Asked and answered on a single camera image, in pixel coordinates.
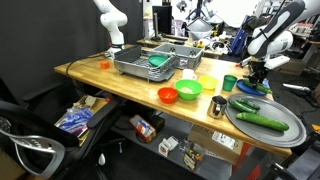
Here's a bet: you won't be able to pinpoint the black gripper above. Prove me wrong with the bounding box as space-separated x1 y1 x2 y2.
247 57 270 89

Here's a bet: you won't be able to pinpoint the small green cucumber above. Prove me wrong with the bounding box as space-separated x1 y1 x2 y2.
242 78 273 95

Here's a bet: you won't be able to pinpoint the blue plate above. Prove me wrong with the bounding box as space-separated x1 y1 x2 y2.
235 78 272 97

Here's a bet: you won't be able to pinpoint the short green cucumber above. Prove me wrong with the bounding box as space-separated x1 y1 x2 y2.
235 98 261 111
228 99 260 115

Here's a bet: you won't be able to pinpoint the long green cucumber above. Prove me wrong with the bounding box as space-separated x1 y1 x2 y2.
236 111 290 132

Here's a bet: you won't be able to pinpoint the round grey tray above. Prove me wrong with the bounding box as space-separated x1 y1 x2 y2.
224 93 308 149

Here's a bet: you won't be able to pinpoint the green plate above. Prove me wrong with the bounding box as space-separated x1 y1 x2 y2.
147 54 170 68

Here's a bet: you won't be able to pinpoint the green plastic cup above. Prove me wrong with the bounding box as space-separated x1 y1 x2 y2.
222 74 238 93

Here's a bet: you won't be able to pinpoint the yellow plastic bowl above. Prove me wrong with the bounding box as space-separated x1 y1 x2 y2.
198 75 219 91

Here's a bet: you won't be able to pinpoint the stainless steel pitcher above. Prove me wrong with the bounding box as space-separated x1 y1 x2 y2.
207 95 228 120

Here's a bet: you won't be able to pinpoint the white plastic cup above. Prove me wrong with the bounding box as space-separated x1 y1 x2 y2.
181 68 198 81

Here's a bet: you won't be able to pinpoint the green plastic bowl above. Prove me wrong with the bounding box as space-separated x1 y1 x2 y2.
174 79 204 101

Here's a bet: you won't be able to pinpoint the white food pieces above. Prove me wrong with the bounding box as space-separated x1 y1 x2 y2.
179 87 195 95

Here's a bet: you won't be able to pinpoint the grey plastic bin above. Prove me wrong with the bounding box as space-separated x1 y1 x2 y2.
151 42 204 71

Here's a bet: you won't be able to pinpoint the labelled brown cardboard box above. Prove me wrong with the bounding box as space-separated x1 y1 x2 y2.
187 124 245 165

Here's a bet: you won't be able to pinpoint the silver metal hopper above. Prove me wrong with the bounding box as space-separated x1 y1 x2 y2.
185 18 214 42

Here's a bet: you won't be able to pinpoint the red cabinet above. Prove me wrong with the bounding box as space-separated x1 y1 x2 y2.
233 143 263 180

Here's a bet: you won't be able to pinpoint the orange plastic bowl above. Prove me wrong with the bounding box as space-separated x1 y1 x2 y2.
157 87 179 104

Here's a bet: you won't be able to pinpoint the clear plastic container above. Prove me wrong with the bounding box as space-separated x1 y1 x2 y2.
178 139 207 172

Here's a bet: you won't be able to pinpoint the small white box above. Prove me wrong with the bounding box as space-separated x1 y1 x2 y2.
158 135 180 158

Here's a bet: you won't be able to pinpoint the black computer monitor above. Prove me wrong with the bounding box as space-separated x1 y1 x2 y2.
152 4 173 35

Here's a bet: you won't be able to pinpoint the orange product box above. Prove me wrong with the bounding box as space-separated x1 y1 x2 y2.
129 114 158 144

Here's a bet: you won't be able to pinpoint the grey dish rack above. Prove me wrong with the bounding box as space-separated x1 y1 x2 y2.
113 44 181 83

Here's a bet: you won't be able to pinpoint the small orange block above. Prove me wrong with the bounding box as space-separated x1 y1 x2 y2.
99 60 111 70

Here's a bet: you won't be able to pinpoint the open cardboard box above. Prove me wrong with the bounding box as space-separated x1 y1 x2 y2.
54 94 111 138

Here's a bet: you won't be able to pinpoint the blue plastic bag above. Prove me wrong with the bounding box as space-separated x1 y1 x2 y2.
55 106 94 134

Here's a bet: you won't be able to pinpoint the black curtain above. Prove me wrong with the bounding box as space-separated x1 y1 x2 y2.
0 0 144 101

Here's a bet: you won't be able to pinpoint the black office chair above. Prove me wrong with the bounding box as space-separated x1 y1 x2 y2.
0 77 122 180

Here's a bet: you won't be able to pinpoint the blue frame object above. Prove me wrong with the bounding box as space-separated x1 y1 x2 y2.
229 18 251 56

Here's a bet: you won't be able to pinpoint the black table cable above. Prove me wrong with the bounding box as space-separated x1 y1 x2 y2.
65 52 116 79

